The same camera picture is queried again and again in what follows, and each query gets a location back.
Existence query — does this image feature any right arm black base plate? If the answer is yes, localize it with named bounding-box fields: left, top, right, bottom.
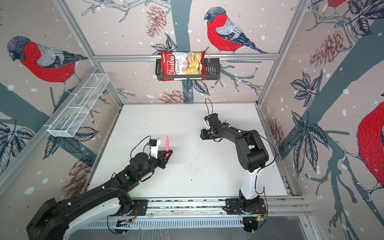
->
left=223, top=197, right=267, bottom=216

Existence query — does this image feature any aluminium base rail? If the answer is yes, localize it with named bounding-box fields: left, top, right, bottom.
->
left=107, top=196, right=310, bottom=218

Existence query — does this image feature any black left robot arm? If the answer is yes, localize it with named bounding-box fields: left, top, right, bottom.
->
left=26, top=150, right=173, bottom=240

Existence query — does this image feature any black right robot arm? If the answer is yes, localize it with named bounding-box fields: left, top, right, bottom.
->
left=200, top=113, right=269, bottom=212

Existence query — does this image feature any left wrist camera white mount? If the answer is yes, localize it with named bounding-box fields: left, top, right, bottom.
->
left=148, top=139, right=161, bottom=159

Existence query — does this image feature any pink highlighter pen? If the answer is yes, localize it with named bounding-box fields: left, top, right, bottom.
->
left=166, top=136, right=170, bottom=158

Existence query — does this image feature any black wire wall basket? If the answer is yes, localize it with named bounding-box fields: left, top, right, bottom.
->
left=155, top=58, right=221, bottom=82

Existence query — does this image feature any red cassava chips bag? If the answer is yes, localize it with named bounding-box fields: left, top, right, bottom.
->
left=158, top=51, right=206, bottom=82

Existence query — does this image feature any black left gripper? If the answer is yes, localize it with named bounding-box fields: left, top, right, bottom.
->
left=137, top=148, right=173, bottom=180

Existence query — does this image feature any white wire mesh shelf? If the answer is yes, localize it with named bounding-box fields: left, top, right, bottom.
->
left=48, top=73, right=110, bottom=138

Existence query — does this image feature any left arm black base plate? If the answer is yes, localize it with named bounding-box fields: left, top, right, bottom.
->
left=118, top=199, right=149, bottom=217

